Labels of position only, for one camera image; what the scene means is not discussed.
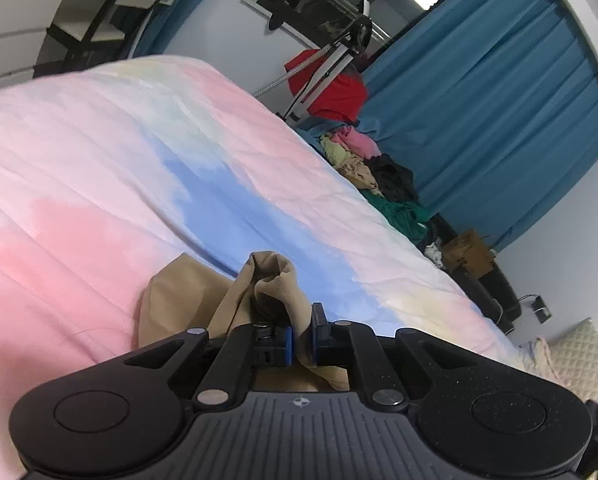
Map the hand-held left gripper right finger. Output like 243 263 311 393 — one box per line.
310 302 485 407

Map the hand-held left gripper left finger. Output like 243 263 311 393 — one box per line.
121 324 295 407

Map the tan printed t-shirt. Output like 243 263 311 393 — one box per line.
139 250 351 392

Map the green garment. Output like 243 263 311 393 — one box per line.
366 200 432 241

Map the beige garment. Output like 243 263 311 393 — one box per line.
341 157 385 196

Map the black sofa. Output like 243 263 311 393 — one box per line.
429 215 522 333

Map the black garment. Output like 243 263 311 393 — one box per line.
369 154 420 201

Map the yellow-green garment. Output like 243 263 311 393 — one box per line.
321 137 352 166

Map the pink garment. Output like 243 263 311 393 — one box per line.
329 125 382 158

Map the teal garment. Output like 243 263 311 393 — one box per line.
299 120 345 137

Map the bed with pastel sheet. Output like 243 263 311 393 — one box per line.
0 55 550 480

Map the red garment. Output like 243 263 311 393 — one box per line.
285 50 369 123

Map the quilted cream pillow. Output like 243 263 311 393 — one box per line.
542 317 598 403

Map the white metal stand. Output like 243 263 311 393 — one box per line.
254 0 375 121

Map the wide blue curtain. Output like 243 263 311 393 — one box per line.
359 0 598 253

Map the narrow blue curtain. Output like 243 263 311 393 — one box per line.
129 0 220 58

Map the white vanity desk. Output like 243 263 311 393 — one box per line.
0 0 134 86

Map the black wall plug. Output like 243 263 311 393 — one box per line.
529 295 555 322

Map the white chair with black frame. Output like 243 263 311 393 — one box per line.
46 0 180 61

